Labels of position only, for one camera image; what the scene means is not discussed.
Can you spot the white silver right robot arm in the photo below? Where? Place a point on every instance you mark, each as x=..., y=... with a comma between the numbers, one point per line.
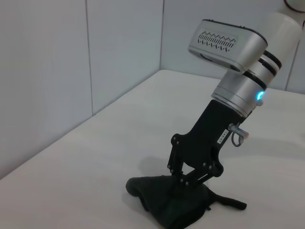
x=238, y=93

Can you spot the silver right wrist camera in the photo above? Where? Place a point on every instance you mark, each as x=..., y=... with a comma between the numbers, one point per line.
x=226, y=45

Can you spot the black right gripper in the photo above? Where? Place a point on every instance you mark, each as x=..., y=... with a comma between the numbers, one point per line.
x=205, y=143

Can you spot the dark blue rag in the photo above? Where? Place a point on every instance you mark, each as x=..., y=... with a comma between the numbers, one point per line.
x=181, y=205

